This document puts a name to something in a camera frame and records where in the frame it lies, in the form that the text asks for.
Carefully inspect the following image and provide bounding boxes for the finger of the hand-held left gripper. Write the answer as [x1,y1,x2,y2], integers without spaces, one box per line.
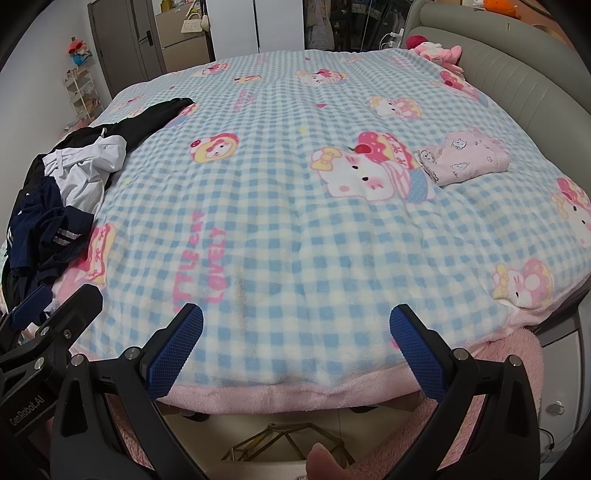
[8,283,55,332]
[28,284,104,365]

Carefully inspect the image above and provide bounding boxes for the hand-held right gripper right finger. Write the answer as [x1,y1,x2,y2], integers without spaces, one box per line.
[389,304,541,480]

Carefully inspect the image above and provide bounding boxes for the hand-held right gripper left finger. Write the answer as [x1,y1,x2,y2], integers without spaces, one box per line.
[50,302,218,480]

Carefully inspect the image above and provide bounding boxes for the navy shorts with white stripes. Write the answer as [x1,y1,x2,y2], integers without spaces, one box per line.
[7,178,99,288]

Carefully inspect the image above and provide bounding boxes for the hanging clothes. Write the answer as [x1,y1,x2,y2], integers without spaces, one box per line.
[304,0,413,52]

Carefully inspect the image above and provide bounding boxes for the white garment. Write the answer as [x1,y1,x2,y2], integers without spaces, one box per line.
[41,136,129,219]

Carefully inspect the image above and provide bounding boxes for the person's bare toe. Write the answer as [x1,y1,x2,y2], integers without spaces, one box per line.
[307,443,343,480]

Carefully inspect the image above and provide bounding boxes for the white nightstand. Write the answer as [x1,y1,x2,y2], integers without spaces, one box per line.
[538,318,591,462]

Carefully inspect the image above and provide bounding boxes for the blue checkered printed blanket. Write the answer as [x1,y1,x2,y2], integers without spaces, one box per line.
[51,48,591,416]

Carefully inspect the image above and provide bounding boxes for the black garment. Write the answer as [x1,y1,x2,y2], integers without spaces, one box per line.
[50,97,195,155]

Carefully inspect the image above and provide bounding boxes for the folded pink printed garment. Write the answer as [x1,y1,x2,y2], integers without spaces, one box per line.
[418,128,512,188]

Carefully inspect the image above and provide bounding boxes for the white shelf rack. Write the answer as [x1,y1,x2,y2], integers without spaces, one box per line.
[62,67,105,121]

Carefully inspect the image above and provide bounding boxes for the grey door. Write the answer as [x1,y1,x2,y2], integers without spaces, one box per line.
[88,0,168,99]

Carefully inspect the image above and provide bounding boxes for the beige cabinet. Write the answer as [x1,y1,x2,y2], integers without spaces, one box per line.
[154,0,216,75]

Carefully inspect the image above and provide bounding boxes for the pink plush toy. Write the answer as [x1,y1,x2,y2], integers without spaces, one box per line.
[413,41,465,66]

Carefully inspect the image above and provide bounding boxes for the grey padded bed headboard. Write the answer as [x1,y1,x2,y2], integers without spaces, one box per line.
[399,0,591,333]

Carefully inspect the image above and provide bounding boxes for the cream handbag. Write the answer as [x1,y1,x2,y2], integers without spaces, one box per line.
[180,11,206,34]

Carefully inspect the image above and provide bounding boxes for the white wardrobe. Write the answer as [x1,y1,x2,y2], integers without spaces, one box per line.
[205,0,305,62]

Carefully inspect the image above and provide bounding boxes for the orange plush toy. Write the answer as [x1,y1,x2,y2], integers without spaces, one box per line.
[482,0,520,19]

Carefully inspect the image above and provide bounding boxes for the gold wire frame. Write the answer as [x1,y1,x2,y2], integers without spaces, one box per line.
[228,422,357,464]

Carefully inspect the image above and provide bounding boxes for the red and blue wall toy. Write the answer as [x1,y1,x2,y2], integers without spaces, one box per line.
[67,39,94,68]

